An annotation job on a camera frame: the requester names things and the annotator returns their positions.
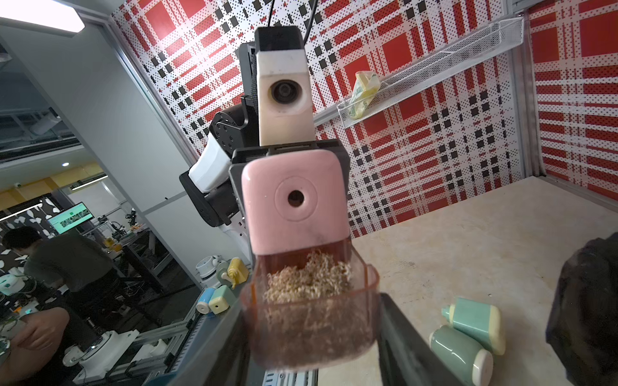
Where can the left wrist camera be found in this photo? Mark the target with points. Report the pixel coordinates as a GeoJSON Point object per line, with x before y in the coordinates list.
{"type": "Point", "coordinates": [284, 93]}

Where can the spare sharpeners outside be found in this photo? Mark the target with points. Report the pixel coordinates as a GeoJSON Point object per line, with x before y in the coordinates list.
{"type": "Point", "coordinates": [215, 300]}

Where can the green computer monitor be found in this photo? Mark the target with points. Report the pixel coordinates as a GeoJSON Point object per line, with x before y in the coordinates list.
{"type": "Point", "coordinates": [71, 218]}

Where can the person forearm outside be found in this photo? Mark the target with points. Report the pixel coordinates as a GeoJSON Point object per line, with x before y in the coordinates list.
{"type": "Point", "coordinates": [33, 347]}

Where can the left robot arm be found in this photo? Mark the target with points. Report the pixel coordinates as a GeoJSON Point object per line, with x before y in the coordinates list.
{"type": "Point", "coordinates": [216, 194]}

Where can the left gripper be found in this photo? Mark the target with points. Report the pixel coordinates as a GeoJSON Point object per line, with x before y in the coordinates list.
{"type": "Point", "coordinates": [289, 159]}

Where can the yellow pencil sharpener outside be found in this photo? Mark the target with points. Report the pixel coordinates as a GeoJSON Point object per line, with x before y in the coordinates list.
{"type": "Point", "coordinates": [232, 273]}

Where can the black trash bag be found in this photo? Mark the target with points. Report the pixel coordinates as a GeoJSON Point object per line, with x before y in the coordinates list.
{"type": "Point", "coordinates": [582, 327]}

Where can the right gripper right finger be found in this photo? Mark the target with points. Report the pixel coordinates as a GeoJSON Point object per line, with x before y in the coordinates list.
{"type": "Point", "coordinates": [405, 358]}

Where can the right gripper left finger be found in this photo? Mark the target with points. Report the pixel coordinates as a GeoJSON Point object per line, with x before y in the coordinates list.
{"type": "Point", "coordinates": [224, 358]}

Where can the yellow green packet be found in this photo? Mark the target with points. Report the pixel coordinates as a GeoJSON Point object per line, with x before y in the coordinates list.
{"type": "Point", "coordinates": [367, 85]}

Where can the white wire wall basket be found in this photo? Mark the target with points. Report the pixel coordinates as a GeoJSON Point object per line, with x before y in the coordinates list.
{"type": "Point", "coordinates": [465, 53]}

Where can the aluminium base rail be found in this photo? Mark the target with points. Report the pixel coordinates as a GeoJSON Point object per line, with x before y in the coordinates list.
{"type": "Point", "coordinates": [155, 357]}

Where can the pink tinted shavings tray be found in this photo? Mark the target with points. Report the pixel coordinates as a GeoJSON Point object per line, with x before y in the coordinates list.
{"type": "Point", "coordinates": [311, 308]}

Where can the light green pencil sharpener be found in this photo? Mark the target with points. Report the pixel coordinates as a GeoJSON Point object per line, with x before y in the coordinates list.
{"type": "Point", "coordinates": [480, 321]}

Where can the seated person grey shirt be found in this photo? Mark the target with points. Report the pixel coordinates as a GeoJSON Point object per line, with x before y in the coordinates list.
{"type": "Point", "coordinates": [70, 260]}

